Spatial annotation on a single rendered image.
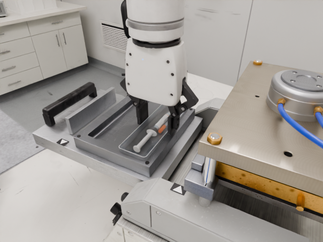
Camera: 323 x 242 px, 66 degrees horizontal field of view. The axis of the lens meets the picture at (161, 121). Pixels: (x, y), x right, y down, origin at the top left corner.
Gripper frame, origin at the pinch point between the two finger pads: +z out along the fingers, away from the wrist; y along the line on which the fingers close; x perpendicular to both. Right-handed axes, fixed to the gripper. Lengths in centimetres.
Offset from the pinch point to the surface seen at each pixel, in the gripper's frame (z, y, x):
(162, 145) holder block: 2.1, 3.3, -4.1
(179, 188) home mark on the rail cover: 1.6, 10.2, -12.0
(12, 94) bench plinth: 97, -222, 92
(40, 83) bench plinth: 97, -217, 121
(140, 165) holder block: 2.5, 2.3, -10.0
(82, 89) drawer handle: 0.7, -22.0, 3.4
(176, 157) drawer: 4.8, 5.7, -3.3
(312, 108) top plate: -11.2, 23.2, -3.5
